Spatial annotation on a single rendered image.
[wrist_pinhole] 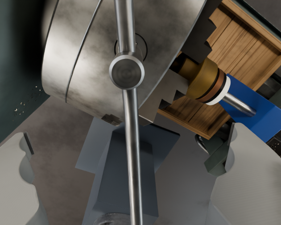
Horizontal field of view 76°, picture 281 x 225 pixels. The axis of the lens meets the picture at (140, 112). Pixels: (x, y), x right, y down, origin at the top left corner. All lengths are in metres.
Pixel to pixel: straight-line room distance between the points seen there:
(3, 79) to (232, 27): 0.54
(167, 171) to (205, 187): 0.55
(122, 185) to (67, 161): 1.53
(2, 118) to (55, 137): 1.64
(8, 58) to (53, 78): 0.05
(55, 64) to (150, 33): 0.11
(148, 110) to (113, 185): 0.40
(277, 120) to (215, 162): 0.37
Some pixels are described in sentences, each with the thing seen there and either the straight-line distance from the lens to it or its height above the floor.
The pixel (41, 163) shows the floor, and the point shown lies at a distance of 2.26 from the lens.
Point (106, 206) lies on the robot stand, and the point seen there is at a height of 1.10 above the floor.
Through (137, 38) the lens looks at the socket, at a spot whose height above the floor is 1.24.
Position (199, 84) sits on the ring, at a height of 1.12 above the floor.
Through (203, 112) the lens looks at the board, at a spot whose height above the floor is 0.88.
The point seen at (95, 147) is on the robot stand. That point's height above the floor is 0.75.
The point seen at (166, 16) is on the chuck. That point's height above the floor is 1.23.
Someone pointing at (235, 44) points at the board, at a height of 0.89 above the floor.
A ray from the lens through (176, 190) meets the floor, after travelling 2.38.
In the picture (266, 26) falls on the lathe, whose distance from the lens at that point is 1.06.
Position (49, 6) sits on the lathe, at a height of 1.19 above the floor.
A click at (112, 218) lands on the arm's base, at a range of 0.62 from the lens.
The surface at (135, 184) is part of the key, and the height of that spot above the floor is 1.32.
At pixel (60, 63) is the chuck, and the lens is 0.22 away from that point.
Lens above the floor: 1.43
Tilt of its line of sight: 61 degrees down
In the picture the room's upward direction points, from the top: 179 degrees clockwise
